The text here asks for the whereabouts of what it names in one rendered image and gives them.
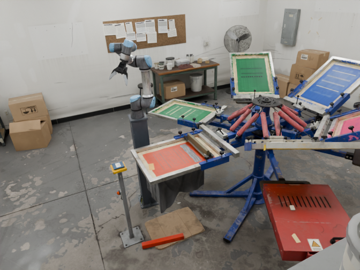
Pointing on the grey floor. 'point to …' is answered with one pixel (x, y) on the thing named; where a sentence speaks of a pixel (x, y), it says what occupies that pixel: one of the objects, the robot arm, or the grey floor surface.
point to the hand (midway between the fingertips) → (117, 83)
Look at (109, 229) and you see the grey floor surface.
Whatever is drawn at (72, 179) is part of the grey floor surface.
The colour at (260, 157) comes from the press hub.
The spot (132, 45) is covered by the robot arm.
